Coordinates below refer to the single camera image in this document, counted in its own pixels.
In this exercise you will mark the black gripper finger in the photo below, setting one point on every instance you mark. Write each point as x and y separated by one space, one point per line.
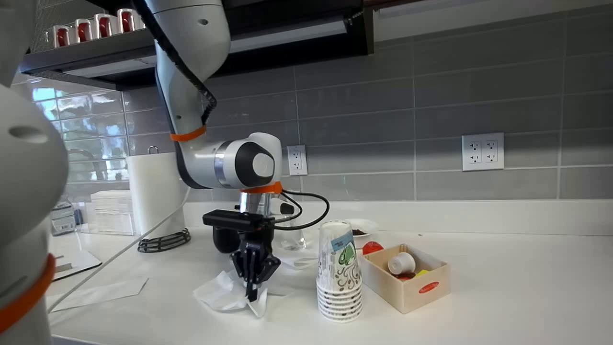
241 264
264 268

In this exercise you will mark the white plate with coffee grounds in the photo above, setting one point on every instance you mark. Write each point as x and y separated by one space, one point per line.
362 226

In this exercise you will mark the stack of patterned paper cups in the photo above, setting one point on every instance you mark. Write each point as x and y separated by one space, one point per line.
339 276

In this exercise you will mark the white coffee pod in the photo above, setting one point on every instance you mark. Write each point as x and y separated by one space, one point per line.
400 263

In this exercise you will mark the black insulated tumbler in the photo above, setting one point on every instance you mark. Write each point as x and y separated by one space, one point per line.
226 240

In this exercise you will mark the white wall outlet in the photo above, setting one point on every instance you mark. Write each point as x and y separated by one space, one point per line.
482 151
297 161

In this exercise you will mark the white paper towel roll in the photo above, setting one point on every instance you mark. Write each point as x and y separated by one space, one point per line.
157 194

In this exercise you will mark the red white boxes on shelf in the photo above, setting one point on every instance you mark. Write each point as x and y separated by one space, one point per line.
99 25

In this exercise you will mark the flat paper towel left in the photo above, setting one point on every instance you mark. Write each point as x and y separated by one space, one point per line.
97 293

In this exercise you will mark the black paper towel holder base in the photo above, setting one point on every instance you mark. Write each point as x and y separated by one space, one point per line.
164 241

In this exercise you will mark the wooden box with toys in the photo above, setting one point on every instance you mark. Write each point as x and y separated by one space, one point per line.
406 291

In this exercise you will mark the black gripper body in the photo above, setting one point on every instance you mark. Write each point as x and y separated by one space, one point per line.
258 203

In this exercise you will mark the clear stemmed glass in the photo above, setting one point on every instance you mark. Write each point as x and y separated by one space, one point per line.
287 236

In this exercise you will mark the red round plastic lid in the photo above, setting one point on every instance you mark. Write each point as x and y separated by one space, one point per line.
369 247

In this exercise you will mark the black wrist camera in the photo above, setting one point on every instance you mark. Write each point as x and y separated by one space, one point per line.
235 220

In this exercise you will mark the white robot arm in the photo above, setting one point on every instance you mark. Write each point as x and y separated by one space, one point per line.
191 42

